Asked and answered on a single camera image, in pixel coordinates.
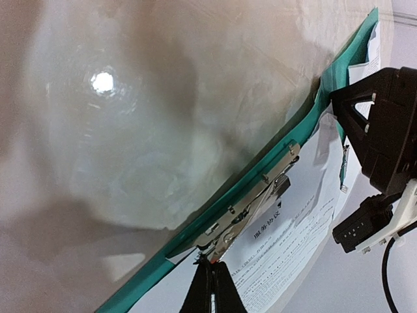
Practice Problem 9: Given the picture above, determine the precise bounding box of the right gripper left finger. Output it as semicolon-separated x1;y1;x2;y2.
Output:
179;257;212;313

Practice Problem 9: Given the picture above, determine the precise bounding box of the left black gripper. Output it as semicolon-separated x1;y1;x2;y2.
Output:
330;67;416;195

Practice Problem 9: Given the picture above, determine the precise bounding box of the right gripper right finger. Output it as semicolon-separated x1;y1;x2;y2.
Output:
212;262;247;313

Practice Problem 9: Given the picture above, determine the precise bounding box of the printed paper sheet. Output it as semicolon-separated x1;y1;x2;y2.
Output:
128;112;348;313
348;22;381;85

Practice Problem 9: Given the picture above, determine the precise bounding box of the folder cover metal clip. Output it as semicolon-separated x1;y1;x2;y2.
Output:
194;141;301;263

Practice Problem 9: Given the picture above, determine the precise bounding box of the folder spine metal clip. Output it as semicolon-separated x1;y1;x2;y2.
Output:
339;145;350;194

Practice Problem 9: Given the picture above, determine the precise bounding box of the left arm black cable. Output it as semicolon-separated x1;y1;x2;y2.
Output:
381;228;417;313

